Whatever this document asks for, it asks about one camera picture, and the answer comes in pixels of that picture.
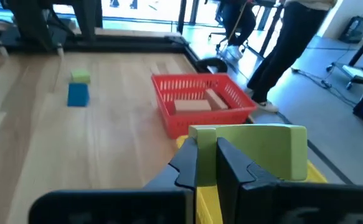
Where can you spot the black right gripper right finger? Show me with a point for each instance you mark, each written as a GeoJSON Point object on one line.
{"type": "Point", "coordinates": [262, 205]}

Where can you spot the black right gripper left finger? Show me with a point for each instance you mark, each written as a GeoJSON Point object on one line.
{"type": "Point", "coordinates": [156, 205]}

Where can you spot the wooden block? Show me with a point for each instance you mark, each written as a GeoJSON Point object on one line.
{"type": "Point", "coordinates": [192, 105]}

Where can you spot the blue cube block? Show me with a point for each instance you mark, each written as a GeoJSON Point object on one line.
{"type": "Point", "coordinates": [78, 95]}

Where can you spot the small green block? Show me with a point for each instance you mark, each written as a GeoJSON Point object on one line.
{"type": "Point", "coordinates": [80, 76]}

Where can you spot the yellow plastic basket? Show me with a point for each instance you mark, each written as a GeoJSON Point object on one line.
{"type": "Point", "coordinates": [207, 202]}

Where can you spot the red plastic basket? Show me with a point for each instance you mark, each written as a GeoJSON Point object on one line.
{"type": "Point", "coordinates": [200, 124]}

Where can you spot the grey wheeled stand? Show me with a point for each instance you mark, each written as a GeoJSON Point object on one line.
{"type": "Point", "coordinates": [355, 73]}

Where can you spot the black office chair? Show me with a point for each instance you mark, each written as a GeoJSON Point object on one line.
{"type": "Point", "coordinates": [221, 45]}

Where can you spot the person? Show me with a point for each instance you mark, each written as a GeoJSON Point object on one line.
{"type": "Point", "coordinates": [240, 21]}
{"type": "Point", "coordinates": [293, 37]}

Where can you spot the black plastic crate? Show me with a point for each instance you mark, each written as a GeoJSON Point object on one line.
{"type": "Point", "coordinates": [355, 29]}

